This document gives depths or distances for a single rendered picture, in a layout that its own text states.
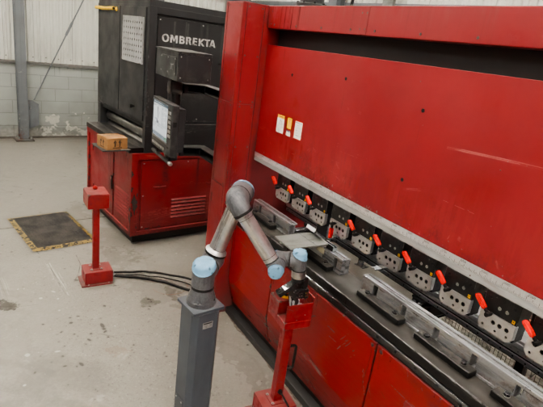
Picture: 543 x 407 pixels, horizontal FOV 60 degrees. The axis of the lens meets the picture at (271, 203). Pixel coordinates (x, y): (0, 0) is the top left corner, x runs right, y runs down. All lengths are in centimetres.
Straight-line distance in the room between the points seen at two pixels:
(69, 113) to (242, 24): 646
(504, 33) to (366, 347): 152
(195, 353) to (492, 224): 153
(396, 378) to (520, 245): 86
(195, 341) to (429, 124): 153
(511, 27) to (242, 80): 181
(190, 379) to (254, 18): 223
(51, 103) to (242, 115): 628
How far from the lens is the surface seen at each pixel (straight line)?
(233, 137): 331
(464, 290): 213
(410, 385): 232
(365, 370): 253
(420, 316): 233
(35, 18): 906
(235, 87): 324
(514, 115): 196
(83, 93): 935
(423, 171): 220
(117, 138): 445
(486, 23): 206
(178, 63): 324
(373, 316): 240
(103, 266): 422
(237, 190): 221
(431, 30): 222
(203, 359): 258
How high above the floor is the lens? 206
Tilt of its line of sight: 19 degrees down
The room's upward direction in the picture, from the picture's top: 8 degrees clockwise
